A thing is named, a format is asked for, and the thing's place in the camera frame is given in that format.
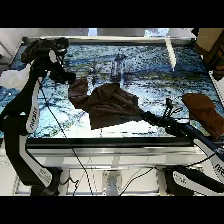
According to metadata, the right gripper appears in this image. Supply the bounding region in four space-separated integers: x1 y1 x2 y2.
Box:
139 111 158 126

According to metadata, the black cable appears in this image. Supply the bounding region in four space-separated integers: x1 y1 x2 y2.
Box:
38 78 91 197
118 151 218 197

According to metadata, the brown T-shirt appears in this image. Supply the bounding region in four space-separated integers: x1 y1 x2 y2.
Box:
67 77 145 130

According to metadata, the rust brown garment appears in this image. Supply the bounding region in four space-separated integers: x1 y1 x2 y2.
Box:
181 92 224 141

